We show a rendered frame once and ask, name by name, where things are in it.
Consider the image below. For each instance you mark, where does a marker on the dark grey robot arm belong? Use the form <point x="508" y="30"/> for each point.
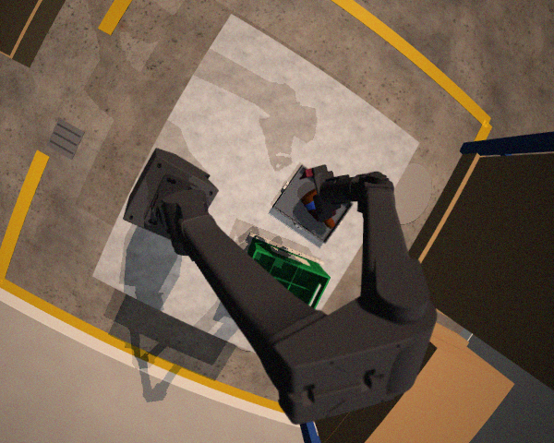
<point x="381" y="337"/>

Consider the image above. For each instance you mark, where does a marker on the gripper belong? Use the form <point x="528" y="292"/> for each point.
<point x="324" y="209"/>

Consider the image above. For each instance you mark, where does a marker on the green divided crate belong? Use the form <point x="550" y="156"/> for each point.
<point x="302" y="274"/>

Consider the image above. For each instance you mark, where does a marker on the brown glass bottle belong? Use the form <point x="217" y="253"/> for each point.
<point x="307" y="200"/>

